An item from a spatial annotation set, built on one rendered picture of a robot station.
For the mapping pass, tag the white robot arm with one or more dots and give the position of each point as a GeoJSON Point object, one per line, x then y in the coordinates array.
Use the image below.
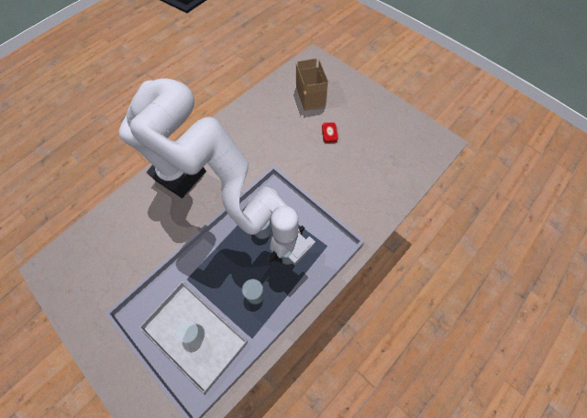
{"type": "Point", "coordinates": [206, 141]}

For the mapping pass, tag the brown cardboard box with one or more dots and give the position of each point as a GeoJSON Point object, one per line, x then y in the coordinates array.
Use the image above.
{"type": "Point", "coordinates": [315, 95]}

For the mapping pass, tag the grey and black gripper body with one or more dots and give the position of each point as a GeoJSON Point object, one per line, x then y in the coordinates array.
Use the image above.
{"type": "Point", "coordinates": [279, 249]}

